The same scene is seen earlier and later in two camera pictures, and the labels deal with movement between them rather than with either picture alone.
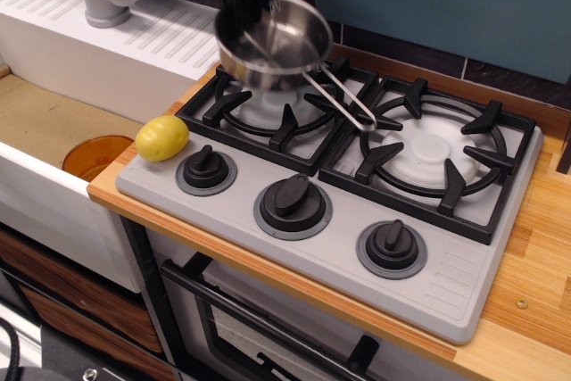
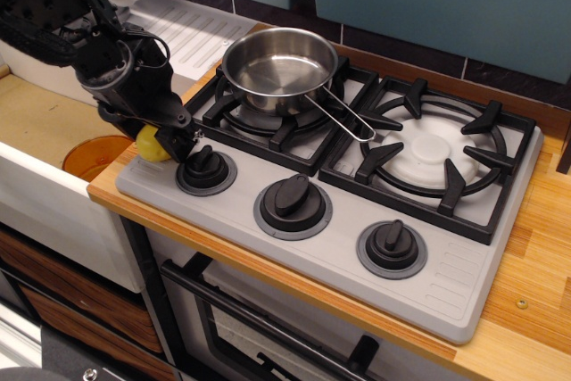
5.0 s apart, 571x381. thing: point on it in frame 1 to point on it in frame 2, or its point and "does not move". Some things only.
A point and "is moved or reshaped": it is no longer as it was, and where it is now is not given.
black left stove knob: x=206 y=172 does not move
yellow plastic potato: x=161 y=138 does not move
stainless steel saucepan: x=274 y=41 is moved or reshaped
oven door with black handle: x=228 y=324 does not move
